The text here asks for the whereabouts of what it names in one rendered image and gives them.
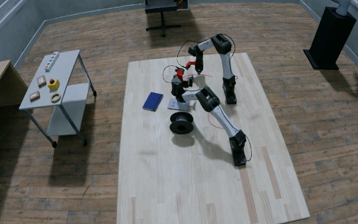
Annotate blue book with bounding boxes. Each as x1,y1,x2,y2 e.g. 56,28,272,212
143,92,163,111

